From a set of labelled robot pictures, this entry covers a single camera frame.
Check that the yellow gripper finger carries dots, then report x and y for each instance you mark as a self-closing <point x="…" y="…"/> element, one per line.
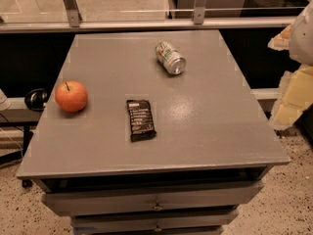
<point x="295" y="97"/>
<point x="282" y="40"/>

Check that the green silver 7up can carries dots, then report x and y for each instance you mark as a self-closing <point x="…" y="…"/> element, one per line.
<point x="170" y="58"/>

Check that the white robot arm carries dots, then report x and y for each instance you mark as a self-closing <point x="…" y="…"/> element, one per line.
<point x="301" y="41"/>

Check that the grey drawer cabinet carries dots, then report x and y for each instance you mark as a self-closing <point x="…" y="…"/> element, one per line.
<point x="171" y="141"/>

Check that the black snack bar wrapper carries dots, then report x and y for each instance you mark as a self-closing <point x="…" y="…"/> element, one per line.
<point x="141" y="120"/>

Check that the red apple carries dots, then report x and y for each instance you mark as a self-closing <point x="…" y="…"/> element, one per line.
<point x="71" y="96"/>

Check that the black round device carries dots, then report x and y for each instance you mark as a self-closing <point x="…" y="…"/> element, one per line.
<point x="36" y="99"/>

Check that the metal railing frame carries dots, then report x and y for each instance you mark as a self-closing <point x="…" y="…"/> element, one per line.
<point x="23" y="16"/>

